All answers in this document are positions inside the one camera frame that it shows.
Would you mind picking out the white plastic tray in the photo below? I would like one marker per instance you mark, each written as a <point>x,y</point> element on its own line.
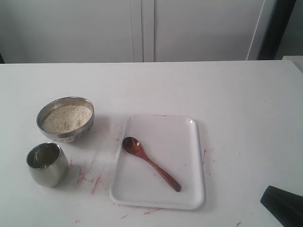
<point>173,143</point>

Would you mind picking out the steel bowl of grain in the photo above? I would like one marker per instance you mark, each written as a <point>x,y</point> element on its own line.
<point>66,119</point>

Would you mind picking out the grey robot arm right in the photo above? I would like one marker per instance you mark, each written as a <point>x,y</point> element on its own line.
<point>286,207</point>

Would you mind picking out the small steel cup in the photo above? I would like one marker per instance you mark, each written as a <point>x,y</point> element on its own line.
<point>47,164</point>

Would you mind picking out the brown wooden spoon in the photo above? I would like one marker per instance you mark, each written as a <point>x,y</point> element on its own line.
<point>133,147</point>

